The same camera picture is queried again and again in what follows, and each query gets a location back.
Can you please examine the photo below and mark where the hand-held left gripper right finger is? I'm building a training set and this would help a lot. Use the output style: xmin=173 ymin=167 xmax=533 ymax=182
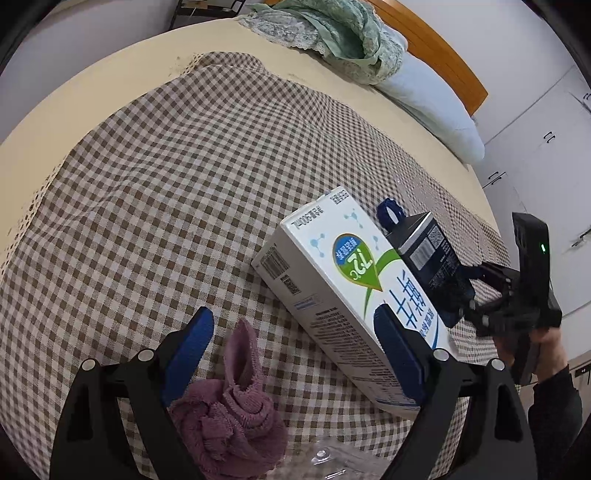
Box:
xmin=374 ymin=306 xmax=539 ymax=480

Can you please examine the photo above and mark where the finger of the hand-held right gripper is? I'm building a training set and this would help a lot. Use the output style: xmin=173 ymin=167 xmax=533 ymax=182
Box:
xmin=461 ymin=298 xmax=509 ymax=337
xmin=457 ymin=260 xmax=522 ymax=298

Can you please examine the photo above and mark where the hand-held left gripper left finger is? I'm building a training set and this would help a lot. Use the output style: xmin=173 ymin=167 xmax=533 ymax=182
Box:
xmin=48 ymin=306 xmax=215 ymax=480

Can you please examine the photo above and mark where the small black box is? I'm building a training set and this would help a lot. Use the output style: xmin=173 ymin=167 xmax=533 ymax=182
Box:
xmin=376 ymin=198 xmax=476 ymax=329

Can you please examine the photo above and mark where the white green carton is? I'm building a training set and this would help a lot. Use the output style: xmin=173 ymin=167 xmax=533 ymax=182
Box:
xmin=250 ymin=185 xmax=459 ymax=422

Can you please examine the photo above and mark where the person's right forearm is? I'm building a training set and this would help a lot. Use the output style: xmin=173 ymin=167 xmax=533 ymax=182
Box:
xmin=526 ymin=364 xmax=584 ymax=480

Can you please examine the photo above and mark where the person's right hand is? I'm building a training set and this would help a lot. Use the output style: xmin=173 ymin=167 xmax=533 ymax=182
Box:
xmin=534 ymin=326 xmax=570 ymax=383

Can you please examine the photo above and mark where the pink knitted sock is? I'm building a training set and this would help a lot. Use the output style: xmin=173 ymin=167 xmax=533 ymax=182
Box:
xmin=168 ymin=318 xmax=288 ymax=479

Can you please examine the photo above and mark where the white wardrobe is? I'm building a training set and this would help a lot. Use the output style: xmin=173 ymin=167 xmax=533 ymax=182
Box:
xmin=471 ymin=62 xmax=591 ymax=384

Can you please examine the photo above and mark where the clear plastic packaging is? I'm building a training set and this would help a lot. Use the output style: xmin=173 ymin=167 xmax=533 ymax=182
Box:
xmin=295 ymin=434 xmax=389 ymax=480

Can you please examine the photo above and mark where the brown checkered blanket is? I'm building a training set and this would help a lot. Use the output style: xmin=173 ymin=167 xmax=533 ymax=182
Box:
xmin=0 ymin=51 xmax=514 ymax=480

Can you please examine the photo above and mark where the light blue pillow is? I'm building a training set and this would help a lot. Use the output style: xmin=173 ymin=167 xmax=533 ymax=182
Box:
xmin=376 ymin=25 xmax=486 ymax=164

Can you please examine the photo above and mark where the green lace cloth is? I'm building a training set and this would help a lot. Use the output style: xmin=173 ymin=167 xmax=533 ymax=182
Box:
xmin=237 ymin=0 xmax=410 ymax=86

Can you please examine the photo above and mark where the cream bed sheet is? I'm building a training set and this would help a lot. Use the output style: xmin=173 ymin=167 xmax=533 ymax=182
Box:
xmin=0 ymin=16 xmax=504 ymax=259

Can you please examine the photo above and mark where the black metal frame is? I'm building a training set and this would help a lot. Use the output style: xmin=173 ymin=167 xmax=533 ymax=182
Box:
xmin=172 ymin=0 xmax=246 ymax=20

